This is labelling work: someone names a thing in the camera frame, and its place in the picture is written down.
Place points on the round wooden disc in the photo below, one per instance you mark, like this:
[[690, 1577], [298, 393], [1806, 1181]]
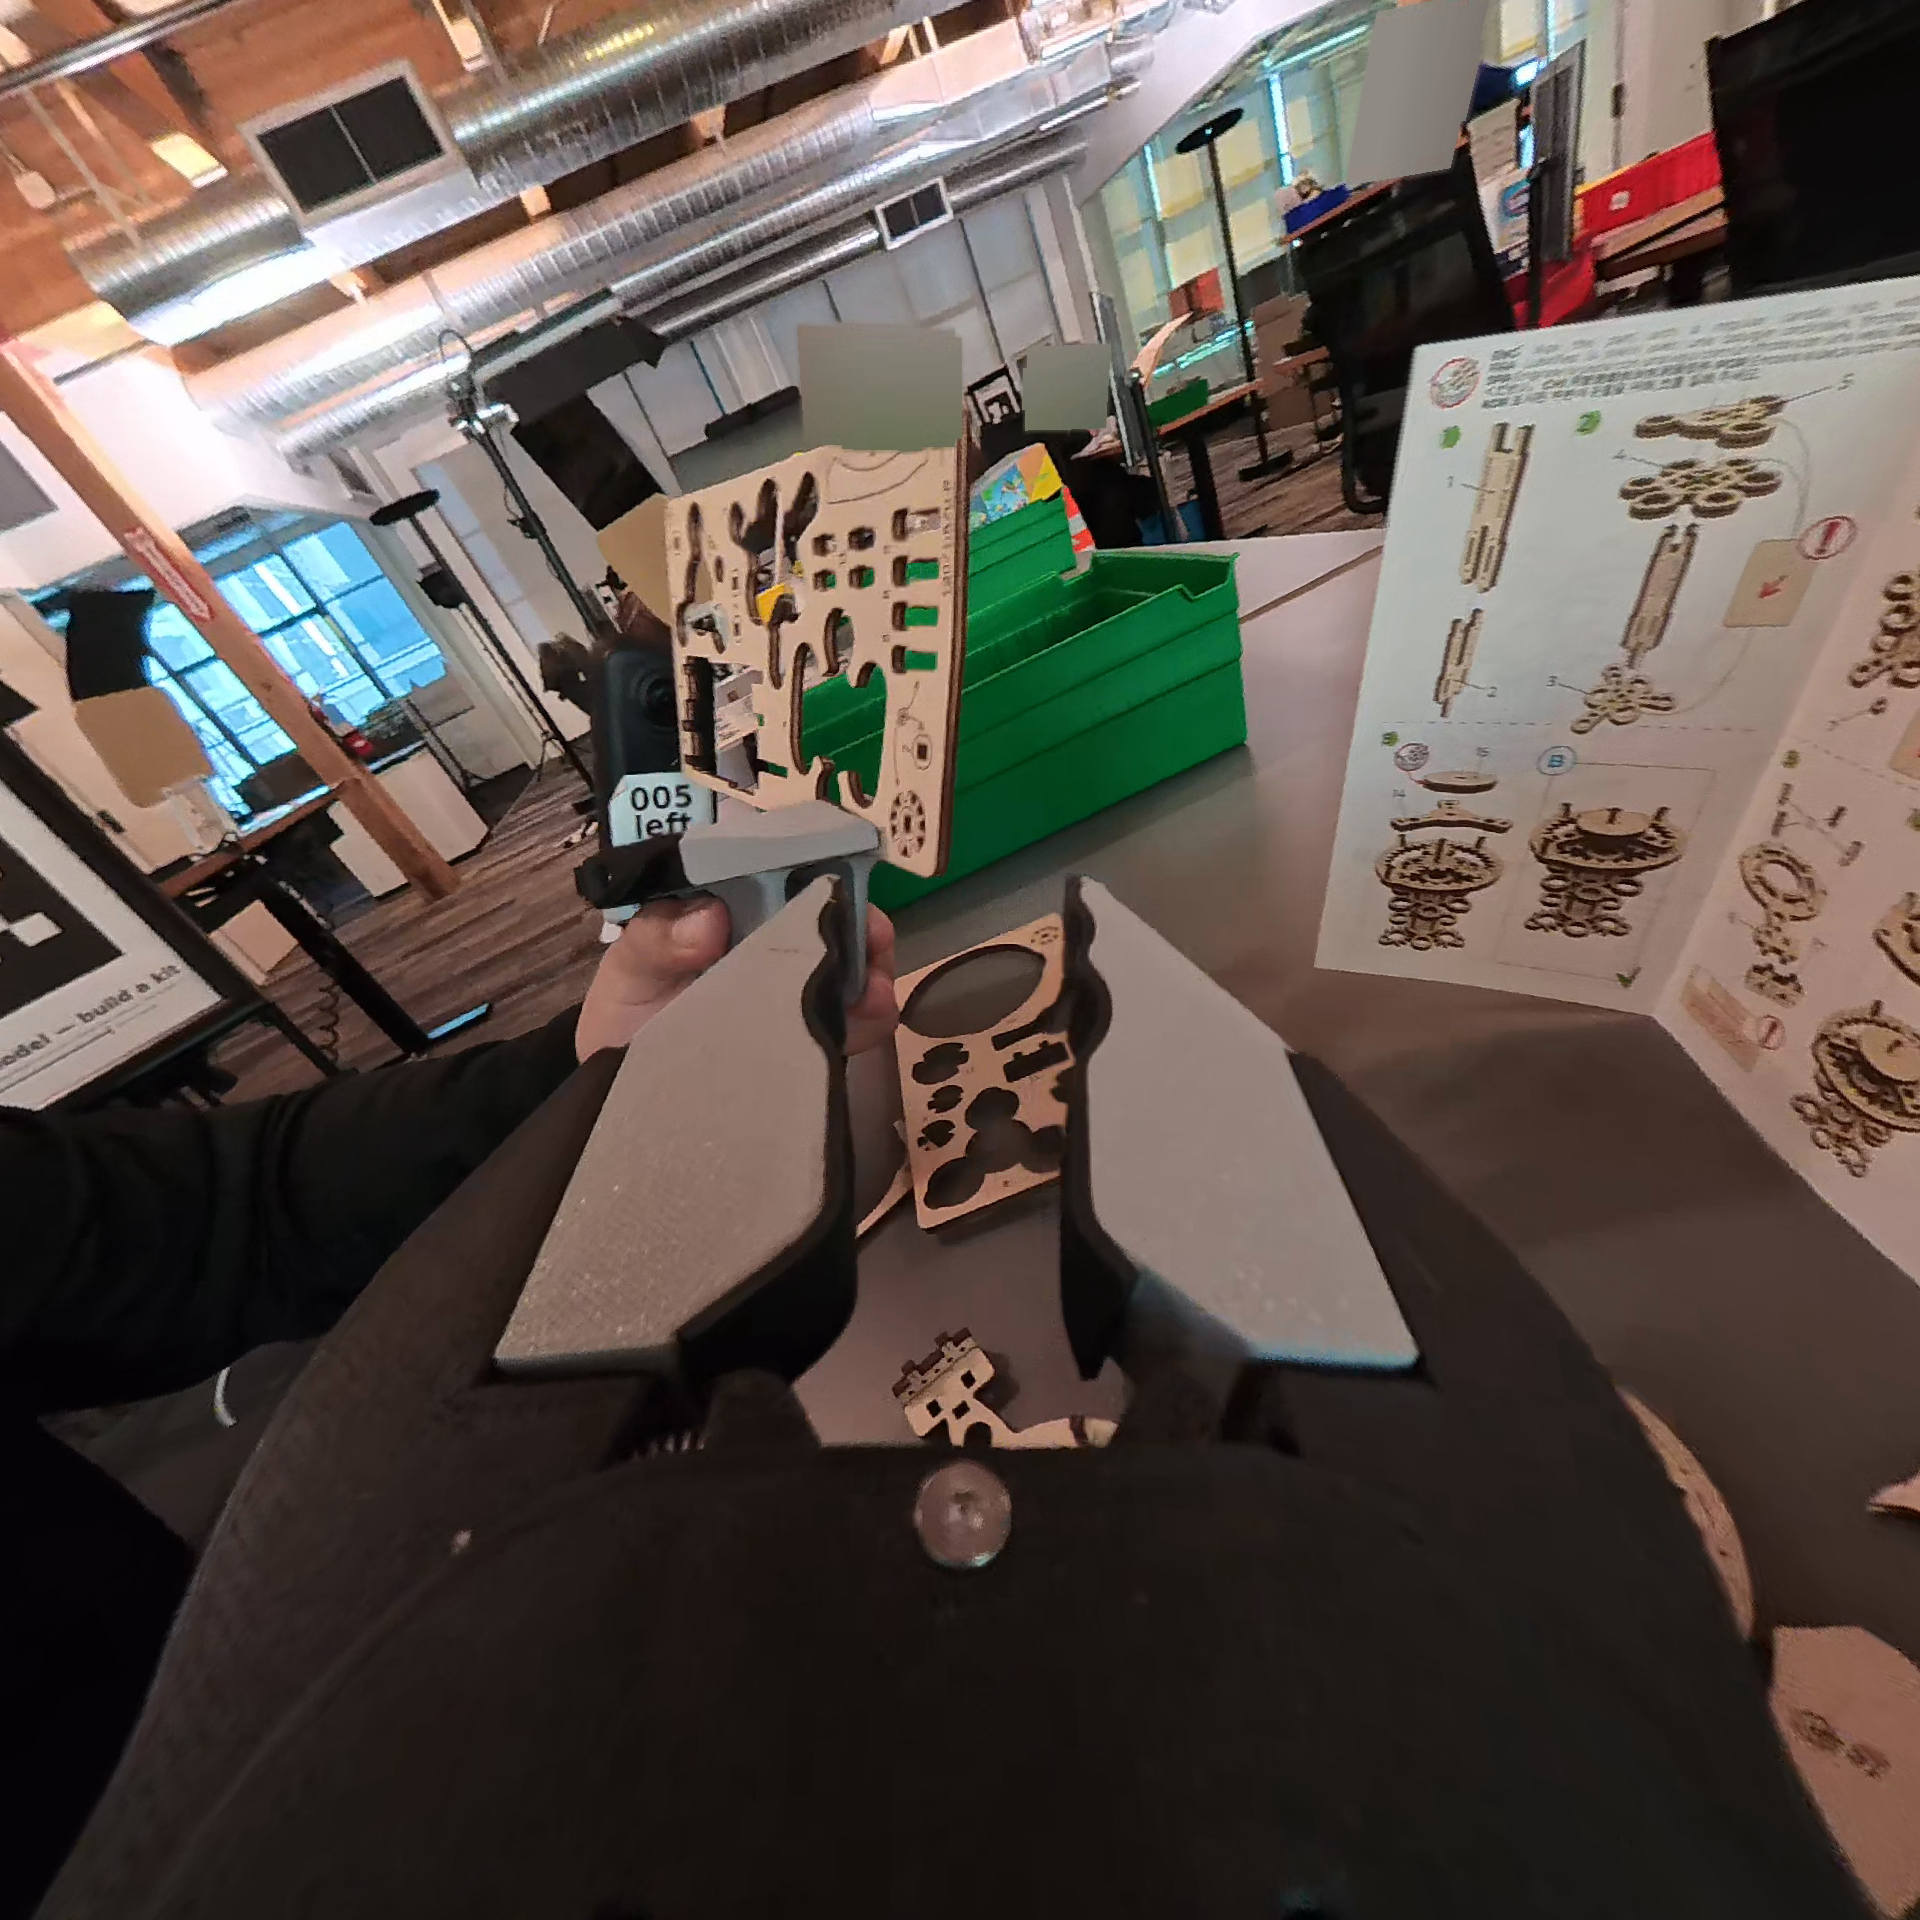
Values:
[[1800, 1680]]

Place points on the ceiling air vent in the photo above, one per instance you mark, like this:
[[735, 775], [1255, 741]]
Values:
[[352, 142], [912, 213]]

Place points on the folded instruction booklet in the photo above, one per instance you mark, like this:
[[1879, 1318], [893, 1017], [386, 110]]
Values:
[[1410, 902]]

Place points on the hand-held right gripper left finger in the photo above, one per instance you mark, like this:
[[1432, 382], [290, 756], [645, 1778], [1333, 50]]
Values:
[[674, 1201]]

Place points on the small wooden offcut sheet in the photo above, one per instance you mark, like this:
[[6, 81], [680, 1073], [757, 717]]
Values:
[[997, 1194]]

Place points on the person's left hand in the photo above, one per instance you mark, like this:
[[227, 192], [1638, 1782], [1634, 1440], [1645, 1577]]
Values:
[[645, 975]]

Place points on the colourful box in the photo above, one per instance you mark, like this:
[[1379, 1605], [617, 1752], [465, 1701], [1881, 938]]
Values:
[[1013, 480]]

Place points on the red storage bin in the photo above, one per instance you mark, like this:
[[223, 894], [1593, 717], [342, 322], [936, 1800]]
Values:
[[1650, 188]]

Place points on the person's left forearm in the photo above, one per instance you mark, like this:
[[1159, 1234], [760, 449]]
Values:
[[224, 1201]]

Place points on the black studio softbox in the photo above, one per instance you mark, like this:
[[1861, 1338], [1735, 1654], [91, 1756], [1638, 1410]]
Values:
[[579, 436]]

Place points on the black white tag sign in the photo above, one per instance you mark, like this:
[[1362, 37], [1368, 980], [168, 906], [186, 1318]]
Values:
[[166, 975]]

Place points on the silver air duct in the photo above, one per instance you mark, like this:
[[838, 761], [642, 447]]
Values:
[[674, 89], [600, 240]]

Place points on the large black monitor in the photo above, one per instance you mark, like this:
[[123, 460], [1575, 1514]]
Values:
[[1815, 136]]

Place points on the wooden scrap piece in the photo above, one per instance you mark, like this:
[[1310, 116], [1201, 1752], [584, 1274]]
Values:
[[1897, 1500]]

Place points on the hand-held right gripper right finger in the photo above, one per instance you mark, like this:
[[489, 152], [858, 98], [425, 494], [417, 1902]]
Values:
[[1245, 1201]]

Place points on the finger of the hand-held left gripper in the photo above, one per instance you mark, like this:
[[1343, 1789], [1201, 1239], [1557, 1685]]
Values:
[[765, 849]]

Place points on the black floor lamp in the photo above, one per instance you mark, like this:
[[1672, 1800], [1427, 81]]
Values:
[[1213, 134], [403, 511]]

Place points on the dark office desk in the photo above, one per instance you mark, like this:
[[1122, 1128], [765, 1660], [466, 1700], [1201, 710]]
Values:
[[240, 855]]

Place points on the wooden offcut strip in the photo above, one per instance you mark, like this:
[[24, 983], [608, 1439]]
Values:
[[885, 1201]]

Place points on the wooden parts sheet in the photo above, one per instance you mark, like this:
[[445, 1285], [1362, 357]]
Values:
[[902, 488]]

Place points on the black studio light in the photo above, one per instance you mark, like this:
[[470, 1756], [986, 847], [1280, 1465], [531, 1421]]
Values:
[[112, 645]]

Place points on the small notched wooden part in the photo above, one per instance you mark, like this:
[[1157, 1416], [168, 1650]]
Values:
[[974, 1358]]

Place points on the white cabinet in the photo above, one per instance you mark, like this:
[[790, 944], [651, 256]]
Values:
[[422, 818]]

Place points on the black office chair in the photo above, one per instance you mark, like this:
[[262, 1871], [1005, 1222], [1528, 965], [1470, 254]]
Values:
[[1394, 301]]

